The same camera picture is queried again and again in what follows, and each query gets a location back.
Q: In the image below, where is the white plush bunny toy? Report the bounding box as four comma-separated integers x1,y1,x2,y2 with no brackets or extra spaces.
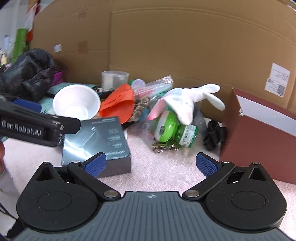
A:
147,84,225,126

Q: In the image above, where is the green labelled bottle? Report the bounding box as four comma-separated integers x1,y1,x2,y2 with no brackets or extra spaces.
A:
175,124,198,148

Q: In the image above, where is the braided rope toy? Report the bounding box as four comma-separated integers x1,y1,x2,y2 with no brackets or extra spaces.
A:
128,96,151,123

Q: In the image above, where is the white plastic bowl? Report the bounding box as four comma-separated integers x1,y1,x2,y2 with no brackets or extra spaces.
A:
53,84,101,121

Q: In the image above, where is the dark grey product box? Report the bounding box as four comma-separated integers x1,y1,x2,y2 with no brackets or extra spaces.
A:
61,117,132,178

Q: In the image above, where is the clear plastic container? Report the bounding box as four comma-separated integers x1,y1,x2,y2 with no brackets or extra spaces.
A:
101,70,130,91

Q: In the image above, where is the dark red storage box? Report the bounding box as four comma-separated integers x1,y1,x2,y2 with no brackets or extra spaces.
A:
220,89,295,184

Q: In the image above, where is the white shipping label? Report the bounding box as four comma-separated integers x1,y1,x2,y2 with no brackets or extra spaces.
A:
264,63,290,97

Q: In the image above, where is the person's hand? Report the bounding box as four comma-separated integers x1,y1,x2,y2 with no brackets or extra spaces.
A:
0,142,6,174

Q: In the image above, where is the clear zip bag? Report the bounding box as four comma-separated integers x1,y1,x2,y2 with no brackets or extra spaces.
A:
131,75,174,99

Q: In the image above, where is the black strap clip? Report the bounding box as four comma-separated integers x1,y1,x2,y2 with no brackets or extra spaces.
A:
203,120,228,151

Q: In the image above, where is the large brown cardboard box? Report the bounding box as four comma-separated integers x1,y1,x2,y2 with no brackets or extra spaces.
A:
31,1,295,111

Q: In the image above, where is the green round toy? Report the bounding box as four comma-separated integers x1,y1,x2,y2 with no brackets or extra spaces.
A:
154,110,179,143

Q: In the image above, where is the black plastic bag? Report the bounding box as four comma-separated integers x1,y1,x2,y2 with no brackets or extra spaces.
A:
1,48,55,102

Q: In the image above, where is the orange silicone mitt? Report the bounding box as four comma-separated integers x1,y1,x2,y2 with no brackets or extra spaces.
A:
98,83,135,124

